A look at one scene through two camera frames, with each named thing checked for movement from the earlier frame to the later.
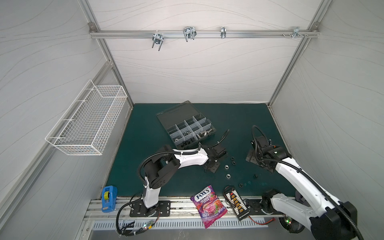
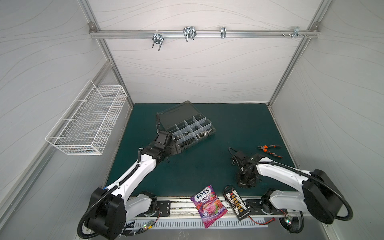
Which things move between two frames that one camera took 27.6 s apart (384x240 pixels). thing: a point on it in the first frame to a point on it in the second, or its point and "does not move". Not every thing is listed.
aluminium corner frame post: x=315 y=20 does not move
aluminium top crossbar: x=111 y=33 does not move
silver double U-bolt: x=189 y=32 does not move
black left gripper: x=214 y=169 to x=173 y=151
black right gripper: x=255 y=157 to x=245 y=180
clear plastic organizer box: x=185 y=125 does not move
